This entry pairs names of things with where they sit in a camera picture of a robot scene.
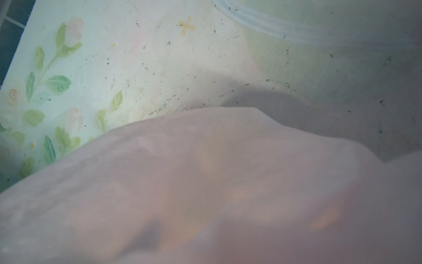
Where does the pink plastic bag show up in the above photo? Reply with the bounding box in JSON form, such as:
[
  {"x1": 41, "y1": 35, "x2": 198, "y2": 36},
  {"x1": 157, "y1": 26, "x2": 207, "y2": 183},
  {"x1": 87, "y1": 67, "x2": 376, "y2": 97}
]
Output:
[{"x1": 1, "y1": 108, "x2": 422, "y2": 264}]

